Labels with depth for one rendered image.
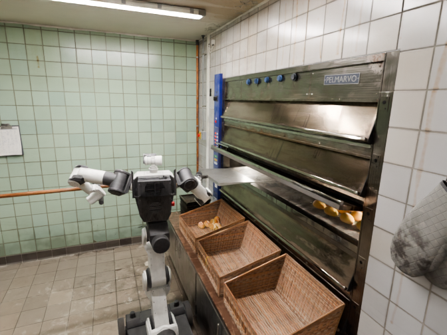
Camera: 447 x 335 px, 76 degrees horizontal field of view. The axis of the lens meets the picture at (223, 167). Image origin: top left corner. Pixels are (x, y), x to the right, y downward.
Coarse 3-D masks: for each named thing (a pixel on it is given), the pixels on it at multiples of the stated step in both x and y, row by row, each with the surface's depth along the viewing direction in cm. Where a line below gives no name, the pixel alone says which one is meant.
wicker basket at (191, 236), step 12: (216, 204) 306; (228, 204) 292; (180, 216) 289; (192, 216) 298; (204, 216) 304; (228, 216) 286; (240, 216) 266; (180, 228) 292; (192, 228) 296; (204, 228) 297; (192, 240) 252
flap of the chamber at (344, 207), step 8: (232, 152) 277; (240, 160) 231; (256, 168) 207; (272, 168) 217; (272, 176) 187; (288, 176) 192; (288, 184) 171; (304, 184) 173; (312, 184) 178; (304, 192) 157; (328, 192) 161; (320, 200) 146; (328, 200) 141; (344, 200) 147; (352, 200) 151; (336, 208) 136; (344, 208) 135; (352, 208) 137; (360, 208) 140
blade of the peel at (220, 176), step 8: (216, 168) 298; (224, 168) 301; (208, 176) 263; (216, 176) 271; (224, 176) 271; (232, 176) 271; (240, 176) 271; (216, 184) 246; (224, 184) 243; (232, 184) 246
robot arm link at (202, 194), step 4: (200, 184) 205; (196, 188) 201; (200, 188) 204; (204, 188) 209; (192, 192) 204; (196, 192) 203; (200, 192) 205; (204, 192) 208; (208, 192) 211; (196, 196) 207; (200, 196) 207; (204, 196) 208; (208, 196) 212; (196, 200) 212; (200, 200) 210; (204, 200) 211; (200, 204) 213
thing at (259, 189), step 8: (248, 184) 253; (256, 184) 248; (264, 192) 228; (272, 192) 227; (272, 200) 217; (280, 200) 209; (288, 208) 198; (296, 208) 194; (296, 216) 190; (304, 216) 182; (312, 216) 181; (312, 224) 176; (320, 224) 170; (328, 224) 170; (328, 232) 163; (336, 232) 160; (336, 240) 158; (344, 240) 152; (352, 240) 151; (352, 248) 147
